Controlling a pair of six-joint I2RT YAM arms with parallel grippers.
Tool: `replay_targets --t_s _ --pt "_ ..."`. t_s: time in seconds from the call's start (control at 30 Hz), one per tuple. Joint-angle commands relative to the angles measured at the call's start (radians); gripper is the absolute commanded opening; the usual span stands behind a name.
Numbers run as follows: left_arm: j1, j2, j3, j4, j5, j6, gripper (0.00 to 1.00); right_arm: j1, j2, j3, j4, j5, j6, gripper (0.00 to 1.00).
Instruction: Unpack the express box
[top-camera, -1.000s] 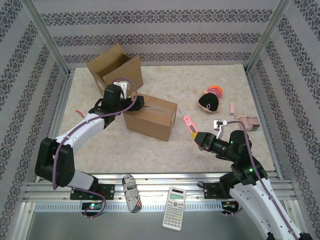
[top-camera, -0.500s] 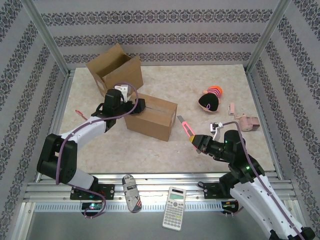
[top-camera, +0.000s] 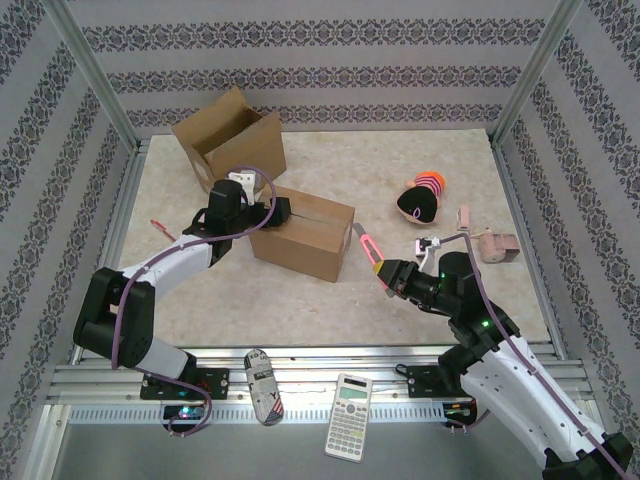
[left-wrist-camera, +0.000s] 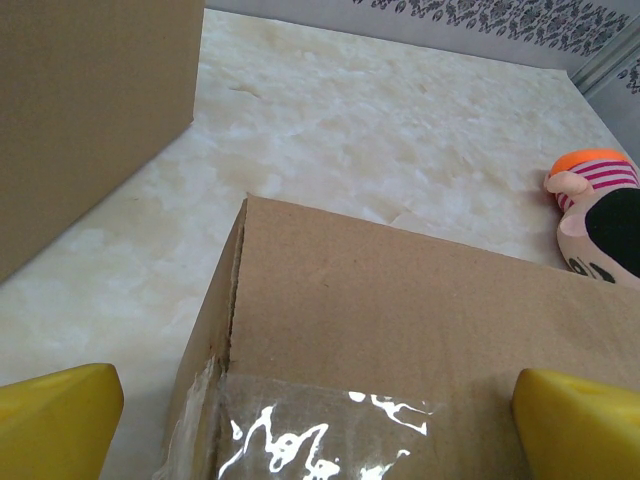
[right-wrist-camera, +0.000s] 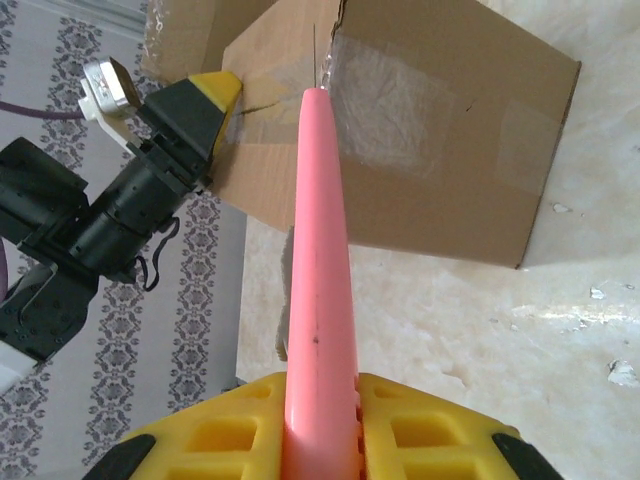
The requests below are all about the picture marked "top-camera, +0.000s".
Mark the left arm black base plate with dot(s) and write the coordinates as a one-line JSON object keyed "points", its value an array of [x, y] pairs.
{"points": [[217, 382]]}

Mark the brown cardboard box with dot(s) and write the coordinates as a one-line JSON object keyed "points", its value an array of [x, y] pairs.
{"points": [[300, 245], [260, 145]]}

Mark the aluminium frame post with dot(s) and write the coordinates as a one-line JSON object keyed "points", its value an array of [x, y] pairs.
{"points": [[534, 70], [94, 75]]}

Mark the pink utility knife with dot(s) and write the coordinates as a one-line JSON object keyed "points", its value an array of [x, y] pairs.
{"points": [[369, 247]]}

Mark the grey metal shelf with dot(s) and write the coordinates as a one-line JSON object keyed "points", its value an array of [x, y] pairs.
{"points": [[200, 455]]}

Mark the white scientific calculator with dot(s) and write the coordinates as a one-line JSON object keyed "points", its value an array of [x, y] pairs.
{"points": [[347, 425]]}

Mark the striped plush doll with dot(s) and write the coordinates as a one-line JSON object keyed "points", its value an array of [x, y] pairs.
{"points": [[420, 202]]}

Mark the pink roller toy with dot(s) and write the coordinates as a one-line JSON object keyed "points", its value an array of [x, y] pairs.
{"points": [[497, 247]]}

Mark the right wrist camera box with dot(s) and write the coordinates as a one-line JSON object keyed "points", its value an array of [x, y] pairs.
{"points": [[429, 257]]}

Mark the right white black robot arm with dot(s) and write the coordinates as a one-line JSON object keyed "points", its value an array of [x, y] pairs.
{"points": [[520, 395]]}

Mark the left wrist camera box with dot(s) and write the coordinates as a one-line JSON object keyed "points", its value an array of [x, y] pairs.
{"points": [[245, 179]]}

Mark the red pen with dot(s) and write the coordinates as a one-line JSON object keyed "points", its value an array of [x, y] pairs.
{"points": [[160, 226]]}

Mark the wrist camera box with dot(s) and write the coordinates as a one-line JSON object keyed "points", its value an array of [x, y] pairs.
{"points": [[429, 257], [245, 179]]}

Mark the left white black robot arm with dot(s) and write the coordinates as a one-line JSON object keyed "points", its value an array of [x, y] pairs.
{"points": [[170, 260]]}

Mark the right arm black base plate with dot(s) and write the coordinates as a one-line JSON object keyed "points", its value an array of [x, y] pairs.
{"points": [[425, 382]]}

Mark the long aluminium frame rail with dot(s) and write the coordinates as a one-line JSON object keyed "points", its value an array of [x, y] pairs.
{"points": [[320, 360]]}

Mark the aluminium side rail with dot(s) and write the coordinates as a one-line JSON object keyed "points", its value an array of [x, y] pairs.
{"points": [[506, 175], [131, 180]]}

